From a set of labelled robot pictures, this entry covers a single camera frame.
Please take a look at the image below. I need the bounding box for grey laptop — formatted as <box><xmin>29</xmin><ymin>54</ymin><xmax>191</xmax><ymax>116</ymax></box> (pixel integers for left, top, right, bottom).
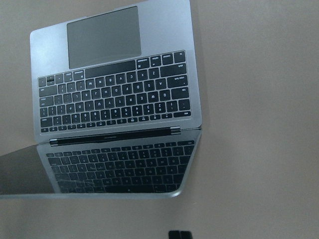
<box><xmin>0</xmin><ymin>0</ymin><xmax>202</xmax><ymax>198</ymax></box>

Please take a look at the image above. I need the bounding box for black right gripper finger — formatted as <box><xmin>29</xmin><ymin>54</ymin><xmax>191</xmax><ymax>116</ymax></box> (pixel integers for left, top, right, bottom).
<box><xmin>168</xmin><ymin>231</ymin><xmax>192</xmax><ymax>239</ymax></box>

